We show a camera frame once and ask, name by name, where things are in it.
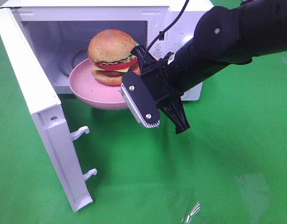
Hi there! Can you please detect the pink speckled plate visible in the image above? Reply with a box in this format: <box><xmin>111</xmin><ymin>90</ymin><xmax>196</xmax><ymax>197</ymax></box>
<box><xmin>69</xmin><ymin>59</ymin><xmax>128</xmax><ymax>110</ymax></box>

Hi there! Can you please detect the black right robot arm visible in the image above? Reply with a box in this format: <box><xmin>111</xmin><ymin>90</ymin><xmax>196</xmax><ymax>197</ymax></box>
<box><xmin>122</xmin><ymin>0</ymin><xmax>287</xmax><ymax>133</ymax></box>

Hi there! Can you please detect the white upper microwave knob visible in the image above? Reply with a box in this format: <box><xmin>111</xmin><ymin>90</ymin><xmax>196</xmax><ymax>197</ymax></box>
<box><xmin>181</xmin><ymin>34</ymin><xmax>194</xmax><ymax>46</ymax></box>

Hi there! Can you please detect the burger with bun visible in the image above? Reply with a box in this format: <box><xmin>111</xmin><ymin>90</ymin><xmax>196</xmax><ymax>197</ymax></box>
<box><xmin>87</xmin><ymin>29</ymin><xmax>141</xmax><ymax>86</ymax></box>

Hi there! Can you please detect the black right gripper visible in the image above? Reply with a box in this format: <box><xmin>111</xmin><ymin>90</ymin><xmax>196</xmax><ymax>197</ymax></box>
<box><xmin>131</xmin><ymin>45</ymin><xmax>190</xmax><ymax>134</ymax></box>

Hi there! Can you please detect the glass microwave turntable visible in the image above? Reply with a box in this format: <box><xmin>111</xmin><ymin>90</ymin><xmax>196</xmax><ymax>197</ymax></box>
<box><xmin>57</xmin><ymin>49</ymin><xmax>88</xmax><ymax>77</ymax></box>

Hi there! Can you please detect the white microwave oven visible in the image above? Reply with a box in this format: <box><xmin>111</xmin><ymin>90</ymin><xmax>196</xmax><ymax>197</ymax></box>
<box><xmin>0</xmin><ymin>0</ymin><xmax>215</xmax><ymax>102</ymax></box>

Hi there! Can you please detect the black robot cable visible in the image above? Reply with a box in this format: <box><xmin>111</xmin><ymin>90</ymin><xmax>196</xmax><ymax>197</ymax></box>
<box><xmin>141</xmin><ymin>0</ymin><xmax>190</xmax><ymax>70</ymax></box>

